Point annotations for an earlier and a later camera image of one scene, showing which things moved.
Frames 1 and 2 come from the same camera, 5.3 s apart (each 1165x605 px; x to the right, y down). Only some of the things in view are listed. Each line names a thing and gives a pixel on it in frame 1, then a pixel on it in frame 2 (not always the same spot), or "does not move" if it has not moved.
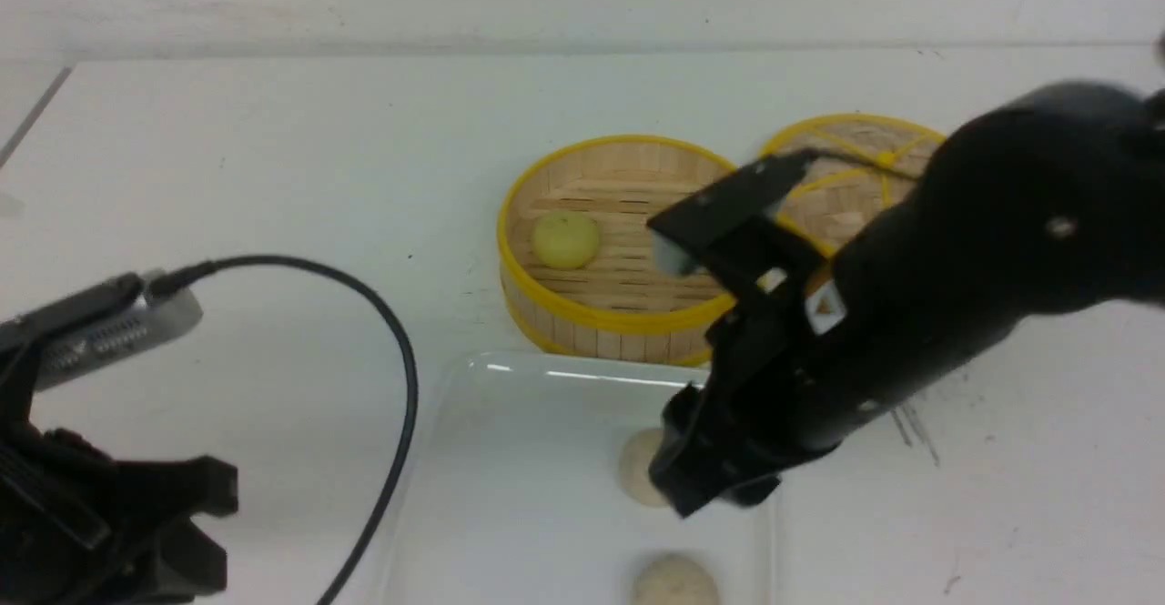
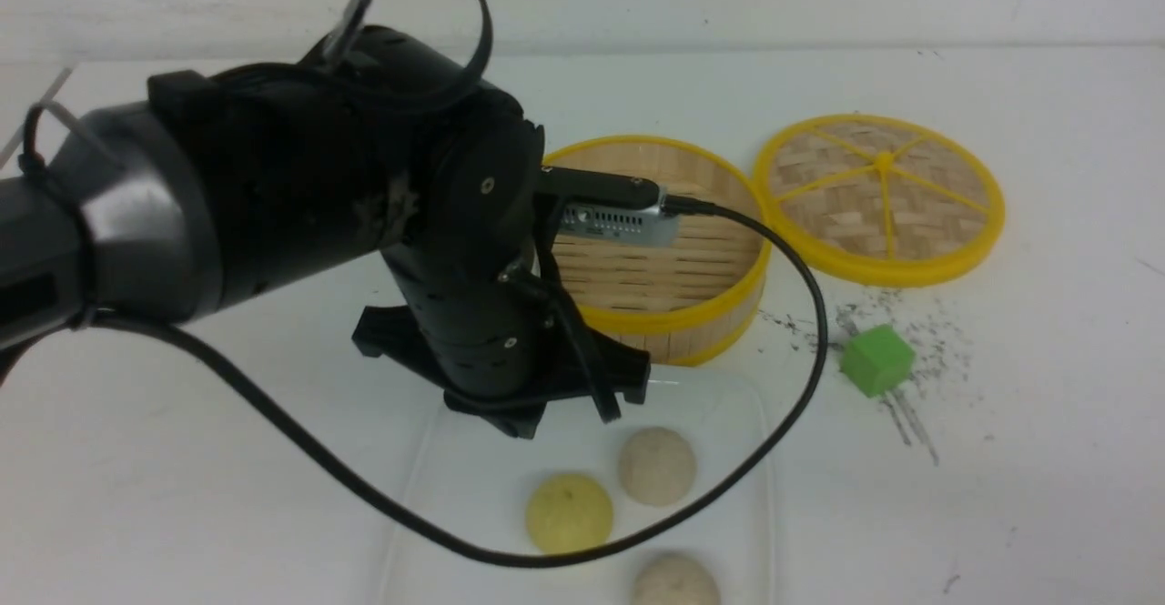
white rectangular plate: (515, 496) does not move
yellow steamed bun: (565, 240) → (567, 512)
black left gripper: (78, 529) → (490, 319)
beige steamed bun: (634, 464) does not move
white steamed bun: (675, 579) does not move
